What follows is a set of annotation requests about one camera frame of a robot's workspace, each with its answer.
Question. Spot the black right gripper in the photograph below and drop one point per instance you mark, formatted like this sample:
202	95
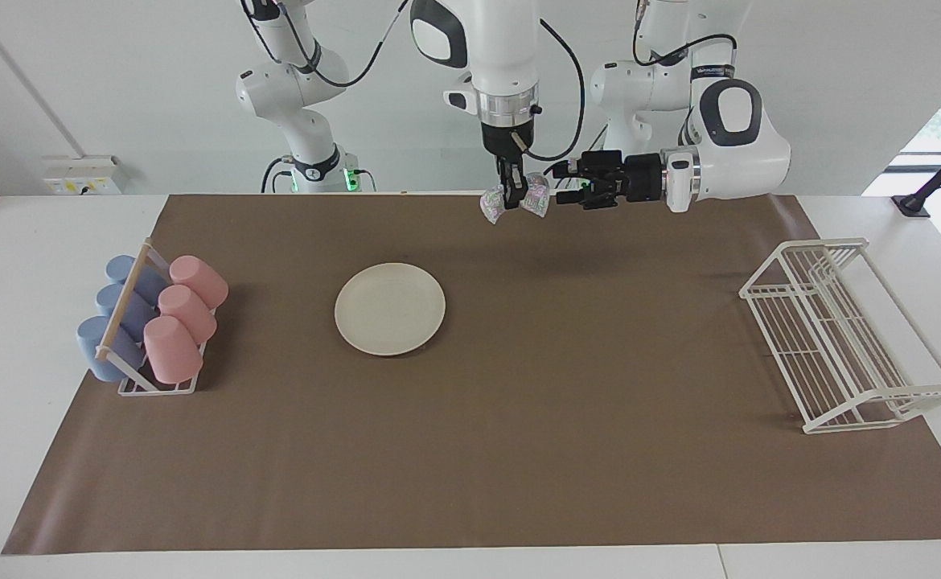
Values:
509	137

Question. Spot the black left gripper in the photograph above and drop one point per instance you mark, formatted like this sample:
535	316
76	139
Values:
631	178

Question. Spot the clear plastic snack packet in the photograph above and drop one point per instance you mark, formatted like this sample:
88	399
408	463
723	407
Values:
536	197

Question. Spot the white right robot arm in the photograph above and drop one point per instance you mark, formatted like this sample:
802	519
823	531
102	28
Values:
503	48

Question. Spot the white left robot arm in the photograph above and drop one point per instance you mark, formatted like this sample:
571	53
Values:
740	165

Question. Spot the cream round plate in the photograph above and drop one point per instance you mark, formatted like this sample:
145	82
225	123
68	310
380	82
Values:
390	310

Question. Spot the brown paper table mat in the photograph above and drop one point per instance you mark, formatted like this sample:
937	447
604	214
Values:
519	450

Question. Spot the pink plastic cup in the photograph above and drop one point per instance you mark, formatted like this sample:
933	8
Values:
189	314
201	280
173	350

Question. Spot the black stand with pole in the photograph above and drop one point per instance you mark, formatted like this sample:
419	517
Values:
911	205

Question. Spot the blue plastic cup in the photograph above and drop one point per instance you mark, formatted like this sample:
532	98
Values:
149	281
137	312
100	362

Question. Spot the white cup rack wooden bar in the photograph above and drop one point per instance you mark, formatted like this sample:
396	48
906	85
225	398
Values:
124	299

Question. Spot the white wall outlet box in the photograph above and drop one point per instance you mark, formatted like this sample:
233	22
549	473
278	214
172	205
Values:
76	181

